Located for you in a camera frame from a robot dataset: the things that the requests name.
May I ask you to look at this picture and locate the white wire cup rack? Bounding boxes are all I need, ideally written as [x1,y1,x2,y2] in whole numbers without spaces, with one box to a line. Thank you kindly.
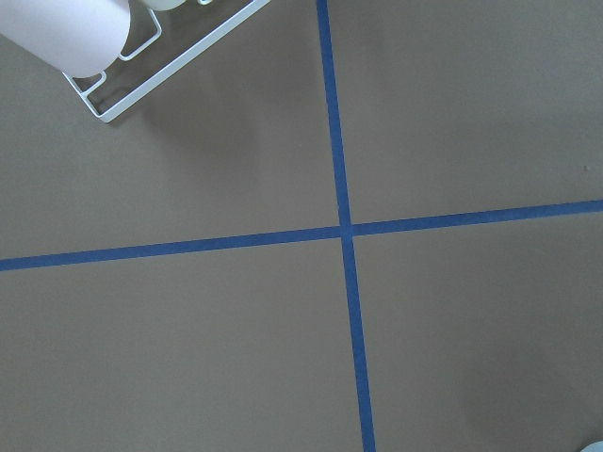
[65,1,268,123]

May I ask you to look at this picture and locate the light blue plastic cup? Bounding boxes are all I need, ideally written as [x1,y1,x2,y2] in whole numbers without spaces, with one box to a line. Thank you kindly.
[579,440,603,452]

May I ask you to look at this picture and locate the white plastic cup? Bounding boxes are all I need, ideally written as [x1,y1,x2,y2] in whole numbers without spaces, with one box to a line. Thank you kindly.
[141,0,186,11]

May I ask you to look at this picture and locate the pink plastic cup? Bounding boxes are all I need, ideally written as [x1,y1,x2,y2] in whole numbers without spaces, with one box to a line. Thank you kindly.
[1,1,131,78]

